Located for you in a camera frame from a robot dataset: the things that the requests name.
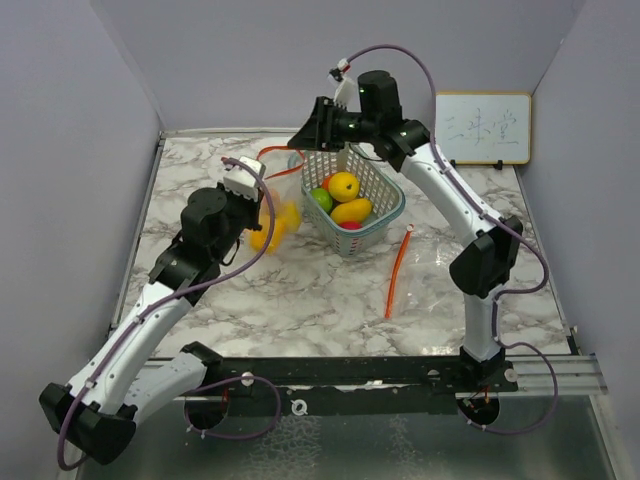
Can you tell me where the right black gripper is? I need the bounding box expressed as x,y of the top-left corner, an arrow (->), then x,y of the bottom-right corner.
285,98 -> 375,155

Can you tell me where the clear zip bag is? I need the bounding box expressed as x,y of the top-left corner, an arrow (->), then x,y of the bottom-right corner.
384,224 -> 462,319
257,145 -> 305,253

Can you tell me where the yellow apple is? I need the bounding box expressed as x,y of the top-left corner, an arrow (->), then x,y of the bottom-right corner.
327,172 -> 360,203

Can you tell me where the green apple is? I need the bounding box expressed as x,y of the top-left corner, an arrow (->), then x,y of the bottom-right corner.
311,187 -> 333,213

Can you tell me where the yellow bell pepper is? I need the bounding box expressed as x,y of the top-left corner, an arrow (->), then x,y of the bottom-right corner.
249,216 -> 287,254

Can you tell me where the yellow pear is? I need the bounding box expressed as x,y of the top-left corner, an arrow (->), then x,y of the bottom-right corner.
277,201 -> 301,234

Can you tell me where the blue plastic basket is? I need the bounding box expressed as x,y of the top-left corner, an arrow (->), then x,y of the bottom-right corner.
288,145 -> 406,257

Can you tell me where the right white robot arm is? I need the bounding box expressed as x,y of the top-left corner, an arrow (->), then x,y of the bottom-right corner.
288,70 -> 523,391

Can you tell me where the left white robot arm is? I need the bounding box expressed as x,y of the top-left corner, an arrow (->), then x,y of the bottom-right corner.
39,182 -> 273,470

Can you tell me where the yellow mango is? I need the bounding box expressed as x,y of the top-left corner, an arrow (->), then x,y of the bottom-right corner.
330,198 -> 373,225

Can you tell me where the small whiteboard with writing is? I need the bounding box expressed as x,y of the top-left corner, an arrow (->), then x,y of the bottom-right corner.
435,91 -> 532,165

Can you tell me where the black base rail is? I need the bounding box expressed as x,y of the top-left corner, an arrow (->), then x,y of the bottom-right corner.
203,354 -> 518,416

